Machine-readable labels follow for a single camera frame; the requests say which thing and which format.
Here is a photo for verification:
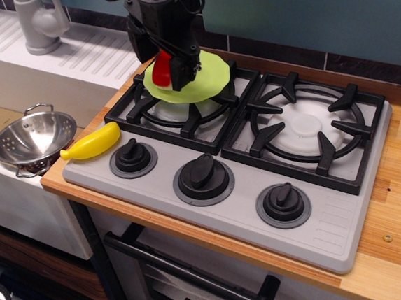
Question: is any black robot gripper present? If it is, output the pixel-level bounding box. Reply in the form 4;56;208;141
125;0;201;91

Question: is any red and white toy food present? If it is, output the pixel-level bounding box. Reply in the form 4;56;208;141
152;50;173;90

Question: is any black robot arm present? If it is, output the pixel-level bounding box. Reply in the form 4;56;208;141
124;0;205;92

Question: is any green plastic plate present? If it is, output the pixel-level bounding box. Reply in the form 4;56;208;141
143;50;231;104

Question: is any white toy sink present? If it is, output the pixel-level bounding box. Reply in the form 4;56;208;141
0;9;139;260

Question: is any left black burner grate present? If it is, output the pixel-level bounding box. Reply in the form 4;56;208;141
104;60;261;155

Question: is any black burner grate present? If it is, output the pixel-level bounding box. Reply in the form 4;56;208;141
221;72;393;195
104;60;261;155

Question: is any yellow toy banana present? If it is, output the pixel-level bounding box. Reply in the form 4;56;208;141
59;122;121;160

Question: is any left black stove knob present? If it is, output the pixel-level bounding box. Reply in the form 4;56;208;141
110;138;157;179

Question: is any black stove knob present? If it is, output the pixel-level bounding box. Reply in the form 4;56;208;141
110;138;157;179
255;183;312;229
172;153;235;207

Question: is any grey toy faucet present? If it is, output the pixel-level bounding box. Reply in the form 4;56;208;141
13;0;70;55

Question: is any middle black stove knob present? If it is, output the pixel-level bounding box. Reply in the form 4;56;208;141
172;153;235;207

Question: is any steel colander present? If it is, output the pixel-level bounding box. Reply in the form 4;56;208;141
0;103;77;178

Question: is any right black burner grate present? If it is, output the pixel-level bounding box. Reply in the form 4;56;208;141
221;72;393;195

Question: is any right black stove knob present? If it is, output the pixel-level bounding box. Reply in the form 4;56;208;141
255;183;312;229

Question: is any teal cabinet box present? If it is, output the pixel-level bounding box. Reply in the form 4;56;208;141
202;0;401;65

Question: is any grey toy stove top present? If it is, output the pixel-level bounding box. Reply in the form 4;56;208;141
63;115;378;273

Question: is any black oven door handle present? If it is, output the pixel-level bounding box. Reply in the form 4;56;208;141
103;223;280;300

